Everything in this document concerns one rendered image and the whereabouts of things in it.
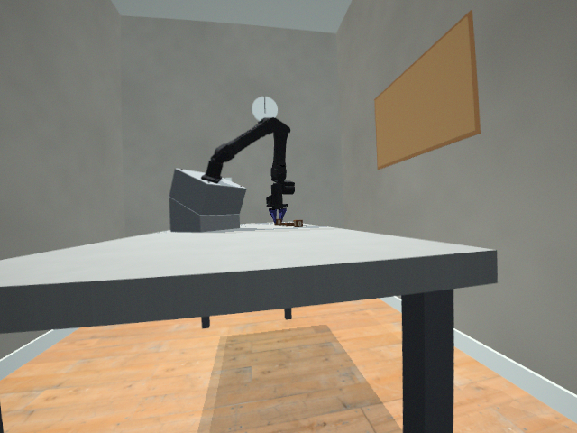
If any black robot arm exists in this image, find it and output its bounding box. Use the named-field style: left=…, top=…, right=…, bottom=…
left=201, top=117, right=295, bottom=205

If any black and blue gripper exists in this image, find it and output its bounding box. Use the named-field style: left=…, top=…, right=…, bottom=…
left=267, top=194, right=289, bottom=224

